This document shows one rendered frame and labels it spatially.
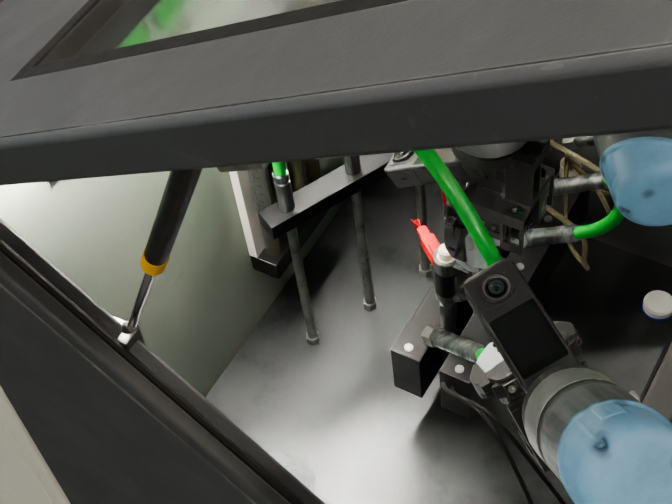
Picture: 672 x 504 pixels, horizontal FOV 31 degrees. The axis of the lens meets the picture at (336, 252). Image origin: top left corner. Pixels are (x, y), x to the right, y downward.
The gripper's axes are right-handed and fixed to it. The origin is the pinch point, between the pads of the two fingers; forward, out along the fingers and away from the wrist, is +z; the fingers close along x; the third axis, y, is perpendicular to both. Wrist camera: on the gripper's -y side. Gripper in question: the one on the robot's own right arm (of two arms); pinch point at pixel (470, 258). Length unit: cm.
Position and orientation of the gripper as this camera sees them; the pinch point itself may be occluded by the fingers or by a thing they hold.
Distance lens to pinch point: 126.6
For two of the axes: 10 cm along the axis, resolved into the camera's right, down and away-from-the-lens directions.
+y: 8.6, 3.5, -3.7
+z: 1.0, 6.1, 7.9
